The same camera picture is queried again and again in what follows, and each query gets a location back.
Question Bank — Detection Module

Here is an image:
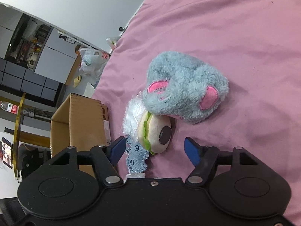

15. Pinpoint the blue grey patterned sock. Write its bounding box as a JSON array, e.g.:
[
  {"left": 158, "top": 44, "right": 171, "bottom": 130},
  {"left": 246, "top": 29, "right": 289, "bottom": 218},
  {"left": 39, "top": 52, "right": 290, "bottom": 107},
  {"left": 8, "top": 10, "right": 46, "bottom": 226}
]
[{"left": 125, "top": 135, "right": 149, "bottom": 174}]

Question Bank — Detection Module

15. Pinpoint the burger plush toy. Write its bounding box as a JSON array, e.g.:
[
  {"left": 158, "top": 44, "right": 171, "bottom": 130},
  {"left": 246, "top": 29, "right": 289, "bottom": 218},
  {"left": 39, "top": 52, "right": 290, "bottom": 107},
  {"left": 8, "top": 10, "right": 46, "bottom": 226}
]
[{"left": 137, "top": 111, "right": 172, "bottom": 155}]

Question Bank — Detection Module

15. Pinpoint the clear bag white stuffing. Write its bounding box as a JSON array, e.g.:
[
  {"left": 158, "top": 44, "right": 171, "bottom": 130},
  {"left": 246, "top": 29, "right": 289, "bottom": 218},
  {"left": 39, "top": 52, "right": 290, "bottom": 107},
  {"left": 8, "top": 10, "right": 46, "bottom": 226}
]
[{"left": 122, "top": 95, "right": 146, "bottom": 141}]

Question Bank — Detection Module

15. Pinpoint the grey fluffy plush slipper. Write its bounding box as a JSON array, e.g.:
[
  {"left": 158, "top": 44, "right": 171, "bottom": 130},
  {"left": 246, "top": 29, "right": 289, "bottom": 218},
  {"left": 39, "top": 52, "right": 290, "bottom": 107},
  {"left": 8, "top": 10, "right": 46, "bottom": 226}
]
[{"left": 142, "top": 51, "right": 229, "bottom": 124}]

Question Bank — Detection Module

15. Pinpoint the black smartphone on stand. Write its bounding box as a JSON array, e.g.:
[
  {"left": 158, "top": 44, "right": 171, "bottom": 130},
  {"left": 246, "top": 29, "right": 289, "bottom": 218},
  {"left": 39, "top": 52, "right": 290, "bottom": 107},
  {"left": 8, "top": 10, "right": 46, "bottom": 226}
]
[{"left": 1, "top": 137, "right": 13, "bottom": 169}]

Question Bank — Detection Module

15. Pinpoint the white round table gold edge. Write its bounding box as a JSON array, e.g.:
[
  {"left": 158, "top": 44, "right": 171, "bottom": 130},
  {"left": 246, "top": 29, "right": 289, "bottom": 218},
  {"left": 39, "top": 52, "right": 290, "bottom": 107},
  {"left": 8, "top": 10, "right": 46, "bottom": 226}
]
[{"left": 11, "top": 92, "right": 51, "bottom": 182}]

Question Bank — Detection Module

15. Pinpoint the brown cardboard box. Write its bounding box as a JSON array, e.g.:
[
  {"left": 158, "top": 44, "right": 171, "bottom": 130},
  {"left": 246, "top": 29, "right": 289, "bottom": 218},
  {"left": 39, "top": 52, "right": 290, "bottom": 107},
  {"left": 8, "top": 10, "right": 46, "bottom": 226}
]
[{"left": 50, "top": 93, "right": 112, "bottom": 177}]

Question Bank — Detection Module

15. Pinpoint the plastic water bottle red label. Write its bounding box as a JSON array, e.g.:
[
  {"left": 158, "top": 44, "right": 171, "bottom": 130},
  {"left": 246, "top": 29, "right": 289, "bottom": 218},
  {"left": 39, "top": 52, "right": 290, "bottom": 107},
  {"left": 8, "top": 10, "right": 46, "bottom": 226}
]
[{"left": 0, "top": 101, "right": 19, "bottom": 114}]

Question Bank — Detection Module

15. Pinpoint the white towel on floor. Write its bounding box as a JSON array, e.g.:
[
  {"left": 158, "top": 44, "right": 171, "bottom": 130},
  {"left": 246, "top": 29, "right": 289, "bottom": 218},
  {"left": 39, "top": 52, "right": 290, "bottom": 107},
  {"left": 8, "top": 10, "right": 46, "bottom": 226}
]
[{"left": 83, "top": 82, "right": 95, "bottom": 98}]

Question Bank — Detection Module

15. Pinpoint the yellow slipper near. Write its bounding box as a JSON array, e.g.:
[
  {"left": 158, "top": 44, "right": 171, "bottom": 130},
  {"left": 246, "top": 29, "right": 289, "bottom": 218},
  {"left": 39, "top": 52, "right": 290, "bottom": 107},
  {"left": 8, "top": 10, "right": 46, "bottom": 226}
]
[{"left": 73, "top": 76, "right": 82, "bottom": 88}]

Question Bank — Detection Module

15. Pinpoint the large white plastic bag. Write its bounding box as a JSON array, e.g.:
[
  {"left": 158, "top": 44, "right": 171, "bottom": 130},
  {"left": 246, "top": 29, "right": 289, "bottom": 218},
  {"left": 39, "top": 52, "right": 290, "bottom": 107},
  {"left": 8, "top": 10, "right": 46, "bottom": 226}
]
[{"left": 79, "top": 47, "right": 110, "bottom": 78}]

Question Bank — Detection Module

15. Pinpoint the white floor cabinet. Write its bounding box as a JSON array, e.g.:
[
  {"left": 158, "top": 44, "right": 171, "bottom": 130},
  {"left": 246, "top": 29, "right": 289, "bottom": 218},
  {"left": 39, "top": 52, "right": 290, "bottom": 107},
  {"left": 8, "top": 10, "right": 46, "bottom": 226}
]
[{"left": 34, "top": 28, "right": 77, "bottom": 84}]

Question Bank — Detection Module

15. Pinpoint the small clear plastic bag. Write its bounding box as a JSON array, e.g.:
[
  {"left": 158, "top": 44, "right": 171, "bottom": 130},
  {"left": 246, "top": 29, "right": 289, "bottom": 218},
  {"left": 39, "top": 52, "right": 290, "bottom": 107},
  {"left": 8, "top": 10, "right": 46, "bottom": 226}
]
[{"left": 106, "top": 36, "right": 121, "bottom": 51}]

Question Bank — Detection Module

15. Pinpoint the black spray bottle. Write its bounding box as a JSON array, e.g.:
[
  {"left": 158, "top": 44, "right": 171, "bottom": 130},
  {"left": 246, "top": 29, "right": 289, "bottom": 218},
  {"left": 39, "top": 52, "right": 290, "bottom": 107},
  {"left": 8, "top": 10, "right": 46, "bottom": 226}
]
[{"left": 59, "top": 34, "right": 75, "bottom": 44}]

